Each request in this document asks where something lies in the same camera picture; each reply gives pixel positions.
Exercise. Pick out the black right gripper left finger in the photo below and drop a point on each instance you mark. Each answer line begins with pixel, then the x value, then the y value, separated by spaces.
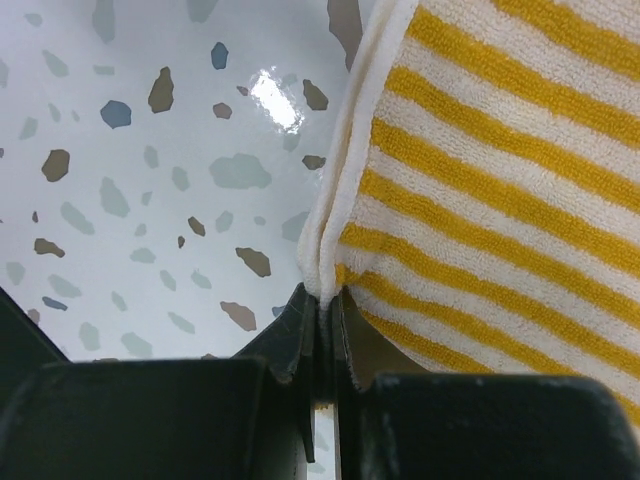
pixel 249 416

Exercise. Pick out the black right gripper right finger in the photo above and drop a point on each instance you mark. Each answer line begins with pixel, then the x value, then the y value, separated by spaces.
pixel 394 420

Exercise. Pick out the yellow white striped towel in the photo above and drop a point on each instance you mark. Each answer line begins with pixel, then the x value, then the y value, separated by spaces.
pixel 480 201

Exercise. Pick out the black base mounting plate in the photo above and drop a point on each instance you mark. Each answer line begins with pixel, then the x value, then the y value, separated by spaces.
pixel 24 347

